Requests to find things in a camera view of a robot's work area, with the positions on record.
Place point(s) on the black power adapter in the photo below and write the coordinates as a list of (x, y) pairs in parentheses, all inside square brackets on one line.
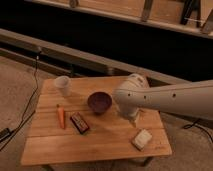
[(5, 133)]

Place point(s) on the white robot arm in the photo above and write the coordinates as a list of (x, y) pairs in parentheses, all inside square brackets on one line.
[(193, 99)]

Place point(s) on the white paper cup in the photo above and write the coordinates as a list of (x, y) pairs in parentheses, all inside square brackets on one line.
[(62, 83)]

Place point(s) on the wooden table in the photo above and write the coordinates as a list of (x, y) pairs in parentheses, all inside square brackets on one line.
[(108, 137)]

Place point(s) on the white sponge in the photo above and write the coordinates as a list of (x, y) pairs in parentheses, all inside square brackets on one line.
[(141, 139)]

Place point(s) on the orange carrot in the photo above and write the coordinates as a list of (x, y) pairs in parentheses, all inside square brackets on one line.
[(61, 116)]

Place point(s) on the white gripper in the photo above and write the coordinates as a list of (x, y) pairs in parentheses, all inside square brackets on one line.
[(132, 116)]

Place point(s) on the dark ceramic bowl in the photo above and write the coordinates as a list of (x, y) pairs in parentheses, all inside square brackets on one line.
[(99, 102)]

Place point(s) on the red black snack packet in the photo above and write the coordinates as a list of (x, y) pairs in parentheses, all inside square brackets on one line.
[(79, 123)]

